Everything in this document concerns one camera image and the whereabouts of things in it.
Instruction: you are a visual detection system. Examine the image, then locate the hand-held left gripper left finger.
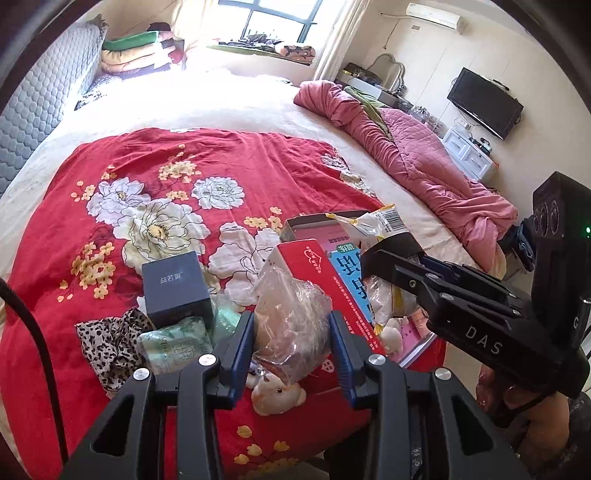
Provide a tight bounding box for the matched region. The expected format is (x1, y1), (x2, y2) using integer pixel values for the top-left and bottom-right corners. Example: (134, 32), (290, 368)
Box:
(60, 311), (257, 480)

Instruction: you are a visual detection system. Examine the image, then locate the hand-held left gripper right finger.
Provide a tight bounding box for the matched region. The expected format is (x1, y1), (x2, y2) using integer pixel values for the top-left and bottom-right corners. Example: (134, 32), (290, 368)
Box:
(329, 311), (532, 480)

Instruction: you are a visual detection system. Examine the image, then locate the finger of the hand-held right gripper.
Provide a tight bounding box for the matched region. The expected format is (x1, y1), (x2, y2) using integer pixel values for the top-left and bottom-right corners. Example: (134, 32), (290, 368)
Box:
(360, 248), (446, 324)
(418, 253), (520, 305)

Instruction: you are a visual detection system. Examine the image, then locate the green roll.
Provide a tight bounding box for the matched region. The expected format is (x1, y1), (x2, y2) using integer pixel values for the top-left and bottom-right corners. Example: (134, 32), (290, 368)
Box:
(210, 293), (243, 344)

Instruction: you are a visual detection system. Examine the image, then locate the white yellow snack bag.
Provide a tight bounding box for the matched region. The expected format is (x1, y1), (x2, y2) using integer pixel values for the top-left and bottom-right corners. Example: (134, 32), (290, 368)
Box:
(327, 205), (419, 326)

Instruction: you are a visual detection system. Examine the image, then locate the clear plastic bag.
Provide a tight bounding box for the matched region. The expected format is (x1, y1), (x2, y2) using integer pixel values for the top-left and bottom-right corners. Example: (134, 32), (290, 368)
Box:
(252, 265), (334, 385)

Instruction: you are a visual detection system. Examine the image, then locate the person's right forearm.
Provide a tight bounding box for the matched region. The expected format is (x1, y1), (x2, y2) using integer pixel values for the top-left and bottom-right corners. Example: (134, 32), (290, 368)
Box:
(545, 394), (591, 478)

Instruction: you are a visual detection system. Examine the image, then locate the person's right hand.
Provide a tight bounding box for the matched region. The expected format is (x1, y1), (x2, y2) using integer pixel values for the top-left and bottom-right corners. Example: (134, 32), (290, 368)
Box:
(475, 364), (572, 462)

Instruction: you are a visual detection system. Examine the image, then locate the blue printed packet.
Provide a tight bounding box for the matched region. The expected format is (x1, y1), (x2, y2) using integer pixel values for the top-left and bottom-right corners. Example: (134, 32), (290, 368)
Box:
(325, 240), (385, 324)

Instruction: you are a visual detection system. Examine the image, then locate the blue black bag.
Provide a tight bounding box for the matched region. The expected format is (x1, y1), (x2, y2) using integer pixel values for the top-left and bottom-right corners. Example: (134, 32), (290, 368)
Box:
(501, 219), (537, 278)

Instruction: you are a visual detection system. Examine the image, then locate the pink white plush toy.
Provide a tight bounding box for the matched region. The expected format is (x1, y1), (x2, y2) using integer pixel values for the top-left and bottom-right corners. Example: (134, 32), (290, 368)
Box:
(245, 369), (308, 417)

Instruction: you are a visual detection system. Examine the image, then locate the green floral tissue pack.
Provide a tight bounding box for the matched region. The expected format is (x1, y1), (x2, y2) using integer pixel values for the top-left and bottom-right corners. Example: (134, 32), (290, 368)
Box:
(137, 316), (214, 376)

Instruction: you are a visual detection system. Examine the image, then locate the pink packet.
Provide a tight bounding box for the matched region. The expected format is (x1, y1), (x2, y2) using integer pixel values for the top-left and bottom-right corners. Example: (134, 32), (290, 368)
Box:
(394, 308), (438, 366)

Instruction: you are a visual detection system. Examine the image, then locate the dark blue box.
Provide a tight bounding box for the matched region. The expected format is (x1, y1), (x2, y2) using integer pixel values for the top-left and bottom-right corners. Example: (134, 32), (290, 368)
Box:
(141, 251), (215, 330)

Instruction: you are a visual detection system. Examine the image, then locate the red cardboard box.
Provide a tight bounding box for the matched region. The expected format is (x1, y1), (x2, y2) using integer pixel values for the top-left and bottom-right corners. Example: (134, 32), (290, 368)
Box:
(263, 239), (389, 384)

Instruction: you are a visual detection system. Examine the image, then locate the white cardboard tissue box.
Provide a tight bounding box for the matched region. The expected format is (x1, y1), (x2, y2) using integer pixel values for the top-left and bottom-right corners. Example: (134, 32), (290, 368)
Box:
(279, 213), (370, 244)

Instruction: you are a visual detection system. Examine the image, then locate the pink quilt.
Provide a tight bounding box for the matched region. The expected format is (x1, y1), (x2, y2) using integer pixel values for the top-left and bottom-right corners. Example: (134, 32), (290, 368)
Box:
(294, 80), (519, 273)

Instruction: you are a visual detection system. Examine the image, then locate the leopard print cloth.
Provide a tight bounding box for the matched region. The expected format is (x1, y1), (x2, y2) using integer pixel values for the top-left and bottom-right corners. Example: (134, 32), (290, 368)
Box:
(75, 308), (155, 394)

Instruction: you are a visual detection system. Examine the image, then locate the white drawer cabinet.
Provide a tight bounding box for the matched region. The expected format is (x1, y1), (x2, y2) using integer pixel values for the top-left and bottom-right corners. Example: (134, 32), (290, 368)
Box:
(441, 124), (500, 184)

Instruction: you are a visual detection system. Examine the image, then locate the green cloth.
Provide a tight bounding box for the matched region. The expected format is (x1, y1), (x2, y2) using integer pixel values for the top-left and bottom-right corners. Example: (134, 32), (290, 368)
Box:
(344, 85), (389, 126)

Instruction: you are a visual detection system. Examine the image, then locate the black television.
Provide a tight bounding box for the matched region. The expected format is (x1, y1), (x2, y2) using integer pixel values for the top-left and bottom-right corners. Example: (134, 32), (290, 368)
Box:
(447, 68), (524, 141)

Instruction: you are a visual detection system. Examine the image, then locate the red floral blanket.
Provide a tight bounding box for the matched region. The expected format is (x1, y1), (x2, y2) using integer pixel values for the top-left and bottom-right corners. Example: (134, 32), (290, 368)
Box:
(7, 128), (448, 480)

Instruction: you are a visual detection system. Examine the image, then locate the silver framed mirror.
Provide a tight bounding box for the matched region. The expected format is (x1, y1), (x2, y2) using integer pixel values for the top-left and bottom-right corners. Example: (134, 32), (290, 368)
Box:
(369, 53), (408, 96)

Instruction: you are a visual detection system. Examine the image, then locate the cluttered dressing table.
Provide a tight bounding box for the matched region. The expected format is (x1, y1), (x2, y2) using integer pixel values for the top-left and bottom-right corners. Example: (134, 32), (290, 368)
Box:
(335, 62), (445, 136)

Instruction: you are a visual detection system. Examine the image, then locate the bed with beige sheet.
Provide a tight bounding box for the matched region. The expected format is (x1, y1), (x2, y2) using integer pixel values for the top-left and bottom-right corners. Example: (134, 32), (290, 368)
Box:
(0, 69), (509, 480)

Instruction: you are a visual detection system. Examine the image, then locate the brown patterned cushion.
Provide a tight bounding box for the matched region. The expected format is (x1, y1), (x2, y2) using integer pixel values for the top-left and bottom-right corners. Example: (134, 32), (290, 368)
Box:
(276, 44), (317, 64)

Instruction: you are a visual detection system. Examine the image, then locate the white curtain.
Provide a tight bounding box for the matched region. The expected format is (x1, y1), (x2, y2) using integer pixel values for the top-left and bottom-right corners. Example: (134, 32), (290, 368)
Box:
(314, 0), (370, 84)

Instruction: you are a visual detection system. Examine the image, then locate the white air conditioner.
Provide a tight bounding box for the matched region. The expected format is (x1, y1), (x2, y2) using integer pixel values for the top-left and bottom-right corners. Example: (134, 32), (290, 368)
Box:
(406, 2), (463, 29)

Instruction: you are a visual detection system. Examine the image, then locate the dark cloth pile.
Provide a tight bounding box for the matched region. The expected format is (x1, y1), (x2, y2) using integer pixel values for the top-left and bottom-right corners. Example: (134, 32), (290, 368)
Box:
(240, 34), (279, 51)

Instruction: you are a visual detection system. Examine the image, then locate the window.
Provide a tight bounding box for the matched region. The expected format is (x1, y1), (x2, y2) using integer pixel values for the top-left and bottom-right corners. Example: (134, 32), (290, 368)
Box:
(240, 0), (325, 44)

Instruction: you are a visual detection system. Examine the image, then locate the black white patterned pillow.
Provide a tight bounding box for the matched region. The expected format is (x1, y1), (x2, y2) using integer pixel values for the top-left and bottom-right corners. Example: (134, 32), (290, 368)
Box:
(75, 74), (122, 110)

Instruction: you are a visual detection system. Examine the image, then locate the stack of folded blankets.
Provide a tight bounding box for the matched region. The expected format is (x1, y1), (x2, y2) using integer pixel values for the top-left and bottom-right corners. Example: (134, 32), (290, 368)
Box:
(100, 30), (188, 75)

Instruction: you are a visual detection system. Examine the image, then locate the cream curtain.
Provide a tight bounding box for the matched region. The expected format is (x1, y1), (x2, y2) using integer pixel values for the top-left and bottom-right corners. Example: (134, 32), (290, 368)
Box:
(171, 0), (219, 52)

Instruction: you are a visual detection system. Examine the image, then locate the grey quilted headboard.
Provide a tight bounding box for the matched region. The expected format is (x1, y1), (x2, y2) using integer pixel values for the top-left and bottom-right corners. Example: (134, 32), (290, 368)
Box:
(0, 21), (108, 195)

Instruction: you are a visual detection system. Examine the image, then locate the black cable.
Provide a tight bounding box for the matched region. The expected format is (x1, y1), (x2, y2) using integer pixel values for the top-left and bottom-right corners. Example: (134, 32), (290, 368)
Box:
(0, 277), (63, 464)

